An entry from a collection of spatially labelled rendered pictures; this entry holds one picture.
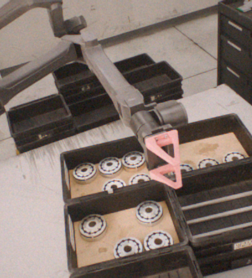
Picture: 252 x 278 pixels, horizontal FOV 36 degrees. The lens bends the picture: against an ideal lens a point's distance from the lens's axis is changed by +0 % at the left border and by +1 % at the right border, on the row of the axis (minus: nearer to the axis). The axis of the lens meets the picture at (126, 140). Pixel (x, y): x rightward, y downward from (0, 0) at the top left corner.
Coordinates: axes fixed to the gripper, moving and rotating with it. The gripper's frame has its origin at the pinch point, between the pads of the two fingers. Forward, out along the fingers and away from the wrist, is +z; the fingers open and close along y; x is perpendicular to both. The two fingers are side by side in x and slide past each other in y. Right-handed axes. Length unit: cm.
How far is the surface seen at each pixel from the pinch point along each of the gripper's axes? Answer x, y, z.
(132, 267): 9, 55, -20
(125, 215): 3, 62, -46
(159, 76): -68, 94, -187
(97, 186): 9, 62, -66
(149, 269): 4, 59, -19
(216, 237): -19, 52, -17
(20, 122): 38, 95, -184
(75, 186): 18, 62, -71
